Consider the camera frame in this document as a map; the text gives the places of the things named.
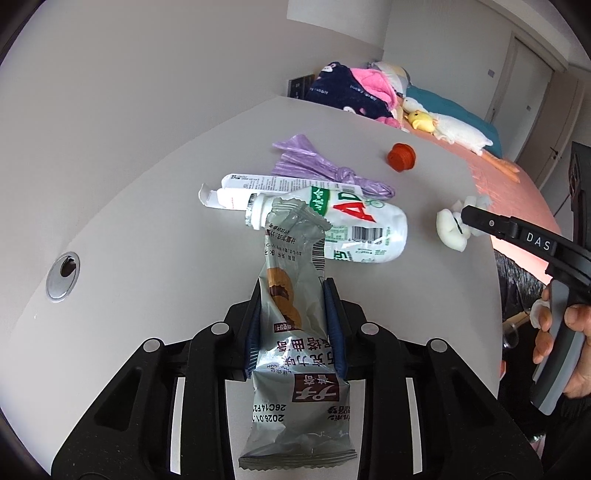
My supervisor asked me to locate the purple plastic bag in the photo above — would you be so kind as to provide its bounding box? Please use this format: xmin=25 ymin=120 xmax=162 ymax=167
xmin=271 ymin=134 xmax=398 ymax=200

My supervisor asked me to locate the grey door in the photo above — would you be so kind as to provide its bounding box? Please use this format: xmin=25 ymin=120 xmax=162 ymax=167
xmin=489 ymin=32 xmax=555 ymax=125

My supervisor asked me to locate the white squishy toy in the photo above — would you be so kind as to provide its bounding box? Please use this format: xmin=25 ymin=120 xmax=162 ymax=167
xmin=436 ymin=195 xmax=492 ymax=251

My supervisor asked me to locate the yellow duck plush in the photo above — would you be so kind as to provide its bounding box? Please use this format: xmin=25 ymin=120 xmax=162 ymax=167
xmin=406 ymin=111 xmax=437 ymax=134

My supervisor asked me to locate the orange bottle cap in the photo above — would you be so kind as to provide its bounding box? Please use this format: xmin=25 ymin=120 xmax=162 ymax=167
xmin=387 ymin=143 xmax=417 ymax=172

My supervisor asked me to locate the silver desk cable grommet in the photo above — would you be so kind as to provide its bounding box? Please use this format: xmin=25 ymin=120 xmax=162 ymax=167
xmin=46 ymin=252 xmax=81 ymax=302

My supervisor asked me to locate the navy printed blanket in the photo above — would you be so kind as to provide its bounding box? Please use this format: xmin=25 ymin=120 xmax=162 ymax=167
xmin=302 ymin=62 xmax=393 ymax=121

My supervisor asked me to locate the long white cardboard box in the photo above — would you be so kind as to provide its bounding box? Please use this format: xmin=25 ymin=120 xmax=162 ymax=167
xmin=198 ymin=173 xmax=363 ymax=212

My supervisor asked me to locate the pink bedsheet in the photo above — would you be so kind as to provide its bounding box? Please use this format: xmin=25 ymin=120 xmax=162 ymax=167
xmin=466 ymin=134 xmax=561 ymax=259

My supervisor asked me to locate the silver cookie snack wrapper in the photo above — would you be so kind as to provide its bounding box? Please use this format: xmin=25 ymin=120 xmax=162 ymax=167
xmin=238 ymin=196 xmax=358 ymax=470

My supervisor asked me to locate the person's dark clothing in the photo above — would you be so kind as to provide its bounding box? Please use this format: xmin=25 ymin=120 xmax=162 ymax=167
xmin=499 ymin=360 xmax=591 ymax=480

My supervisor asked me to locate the pink garment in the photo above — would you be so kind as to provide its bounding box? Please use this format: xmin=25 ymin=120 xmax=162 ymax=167
xmin=348 ymin=68 xmax=398 ymax=107

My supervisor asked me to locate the cream grey pillow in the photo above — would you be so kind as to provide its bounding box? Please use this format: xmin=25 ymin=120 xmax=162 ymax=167
xmin=369 ymin=61 xmax=411 ymax=88

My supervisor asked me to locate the dark panel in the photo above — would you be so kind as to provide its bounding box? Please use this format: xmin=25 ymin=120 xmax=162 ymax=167
xmin=570 ymin=141 xmax=591 ymax=210

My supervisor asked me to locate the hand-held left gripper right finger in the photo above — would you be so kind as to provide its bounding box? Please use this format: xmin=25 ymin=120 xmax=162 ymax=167
xmin=325 ymin=278 xmax=541 ymax=480

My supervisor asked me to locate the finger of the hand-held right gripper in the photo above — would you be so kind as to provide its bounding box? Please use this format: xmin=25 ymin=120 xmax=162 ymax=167
xmin=462 ymin=205 xmax=561 ymax=259

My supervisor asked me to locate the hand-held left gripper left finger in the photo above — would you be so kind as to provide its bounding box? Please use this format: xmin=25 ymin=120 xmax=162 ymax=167
xmin=53 ymin=279 xmax=262 ymax=480

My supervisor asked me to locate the white plastic drink bottle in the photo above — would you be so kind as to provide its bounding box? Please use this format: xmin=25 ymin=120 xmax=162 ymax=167
xmin=244 ymin=187 xmax=409 ymax=264

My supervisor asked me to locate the teal pillow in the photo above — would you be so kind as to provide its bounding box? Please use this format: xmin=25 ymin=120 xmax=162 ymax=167
xmin=406 ymin=85 xmax=502 ymax=160

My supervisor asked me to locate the white goose plush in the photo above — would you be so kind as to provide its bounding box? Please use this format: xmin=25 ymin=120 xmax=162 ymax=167
xmin=402 ymin=97 xmax=520 ymax=178

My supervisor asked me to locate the black trash bag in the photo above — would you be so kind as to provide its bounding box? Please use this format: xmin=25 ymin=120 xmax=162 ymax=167
xmin=493 ymin=249 xmax=555 ymax=324

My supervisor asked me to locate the person's right hand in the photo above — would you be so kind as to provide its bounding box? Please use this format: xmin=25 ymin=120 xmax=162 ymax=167
xmin=530 ymin=282 xmax=591 ymax=398

